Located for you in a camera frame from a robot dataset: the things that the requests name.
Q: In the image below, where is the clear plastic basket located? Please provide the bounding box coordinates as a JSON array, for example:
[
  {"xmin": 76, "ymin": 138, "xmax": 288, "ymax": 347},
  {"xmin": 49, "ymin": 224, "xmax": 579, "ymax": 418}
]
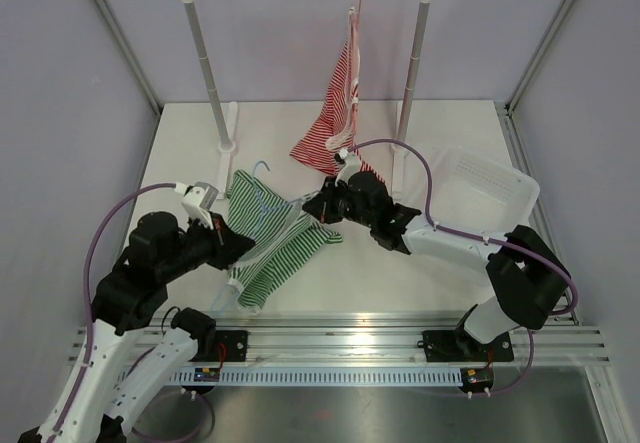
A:
[{"xmin": 399, "ymin": 145, "xmax": 541, "ymax": 289}]

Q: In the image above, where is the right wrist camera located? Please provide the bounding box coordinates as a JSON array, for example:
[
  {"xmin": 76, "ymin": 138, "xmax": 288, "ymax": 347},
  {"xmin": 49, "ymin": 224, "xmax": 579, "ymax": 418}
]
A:
[{"xmin": 334, "ymin": 148, "xmax": 362, "ymax": 183}]

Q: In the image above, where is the white slotted cable duct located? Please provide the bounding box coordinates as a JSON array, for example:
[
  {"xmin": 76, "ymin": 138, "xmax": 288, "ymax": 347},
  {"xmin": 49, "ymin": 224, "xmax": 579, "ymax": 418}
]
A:
[{"xmin": 167, "ymin": 367, "xmax": 462, "ymax": 387}]

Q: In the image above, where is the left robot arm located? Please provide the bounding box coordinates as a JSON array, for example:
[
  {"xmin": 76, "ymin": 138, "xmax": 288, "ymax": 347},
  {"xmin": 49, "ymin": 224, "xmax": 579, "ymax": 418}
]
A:
[{"xmin": 19, "ymin": 212, "xmax": 255, "ymax": 442}]

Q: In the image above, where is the blue wire hanger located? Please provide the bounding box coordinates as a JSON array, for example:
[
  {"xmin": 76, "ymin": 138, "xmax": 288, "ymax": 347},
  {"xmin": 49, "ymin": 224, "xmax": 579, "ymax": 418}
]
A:
[{"xmin": 212, "ymin": 160, "xmax": 321, "ymax": 314}]

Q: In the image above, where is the aluminium mounting rail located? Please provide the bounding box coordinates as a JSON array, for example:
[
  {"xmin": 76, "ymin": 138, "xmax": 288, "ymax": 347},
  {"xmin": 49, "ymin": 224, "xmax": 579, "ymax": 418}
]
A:
[{"xmin": 217, "ymin": 313, "xmax": 610, "ymax": 367}]

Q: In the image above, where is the green striped tank top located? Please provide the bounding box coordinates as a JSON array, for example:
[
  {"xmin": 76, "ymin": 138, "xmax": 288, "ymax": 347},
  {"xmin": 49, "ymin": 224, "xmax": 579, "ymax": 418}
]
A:
[{"xmin": 225, "ymin": 167, "xmax": 344, "ymax": 317}]

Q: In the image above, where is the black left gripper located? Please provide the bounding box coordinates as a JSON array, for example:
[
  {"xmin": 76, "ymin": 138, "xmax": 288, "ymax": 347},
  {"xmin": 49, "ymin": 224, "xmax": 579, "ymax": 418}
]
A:
[{"xmin": 159, "ymin": 209, "xmax": 256, "ymax": 282}]

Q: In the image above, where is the white clothes rack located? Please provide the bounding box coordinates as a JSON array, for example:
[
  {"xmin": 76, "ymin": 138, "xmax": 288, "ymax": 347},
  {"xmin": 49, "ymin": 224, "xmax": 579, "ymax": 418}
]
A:
[{"xmin": 181, "ymin": 0, "xmax": 431, "ymax": 199}]

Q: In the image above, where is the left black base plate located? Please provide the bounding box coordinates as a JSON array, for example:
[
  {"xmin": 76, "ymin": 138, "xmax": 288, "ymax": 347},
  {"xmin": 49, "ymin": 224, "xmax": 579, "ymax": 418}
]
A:
[{"xmin": 192, "ymin": 330, "xmax": 248, "ymax": 363}]

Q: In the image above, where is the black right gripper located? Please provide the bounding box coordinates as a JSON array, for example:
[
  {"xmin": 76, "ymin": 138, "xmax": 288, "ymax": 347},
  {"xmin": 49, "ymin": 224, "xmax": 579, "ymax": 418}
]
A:
[{"xmin": 304, "ymin": 176, "xmax": 376, "ymax": 229}]

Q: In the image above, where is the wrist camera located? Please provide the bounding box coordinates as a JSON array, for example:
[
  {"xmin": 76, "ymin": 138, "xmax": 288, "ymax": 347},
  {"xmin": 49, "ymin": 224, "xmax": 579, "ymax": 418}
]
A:
[
  {"xmin": 174, "ymin": 182, "xmax": 219, "ymax": 229},
  {"xmin": 334, "ymin": 148, "xmax": 362, "ymax": 183}
]

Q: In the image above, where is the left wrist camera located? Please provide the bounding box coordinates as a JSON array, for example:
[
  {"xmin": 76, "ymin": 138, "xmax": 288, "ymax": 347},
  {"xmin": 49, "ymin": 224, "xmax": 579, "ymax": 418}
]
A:
[{"xmin": 174, "ymin": 182, "xmax": 219, "ymax": 229}]

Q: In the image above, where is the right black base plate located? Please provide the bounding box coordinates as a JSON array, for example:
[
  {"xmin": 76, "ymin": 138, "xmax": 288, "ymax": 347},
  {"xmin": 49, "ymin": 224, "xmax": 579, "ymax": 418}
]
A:
[{"xmin": 417, "ymin": 330, "xmax": 514, "ymax": 363}]

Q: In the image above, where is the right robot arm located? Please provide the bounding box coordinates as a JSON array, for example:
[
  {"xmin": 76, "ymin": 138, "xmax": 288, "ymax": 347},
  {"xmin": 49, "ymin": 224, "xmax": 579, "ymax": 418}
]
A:
[{"xmin": 303, "ymin": 171, "xmax": 570, "ymax": 363}]

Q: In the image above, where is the red striped tank top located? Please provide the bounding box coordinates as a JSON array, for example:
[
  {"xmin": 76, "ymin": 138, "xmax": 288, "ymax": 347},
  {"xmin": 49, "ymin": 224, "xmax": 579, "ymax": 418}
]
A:
[{"xmin": 289, "ymin": 8, "xmax": 360, "ymax": 176}]

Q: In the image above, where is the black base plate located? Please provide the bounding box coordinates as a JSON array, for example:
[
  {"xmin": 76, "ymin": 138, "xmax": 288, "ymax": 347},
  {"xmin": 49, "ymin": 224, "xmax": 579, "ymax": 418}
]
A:
[
  {"xmin": 192, "ymin": 330, "xmax": 248, "ymax": 363},
  {"xmin": 417, "ymin": 330, "xmax": 514, "ymax": 363}
]

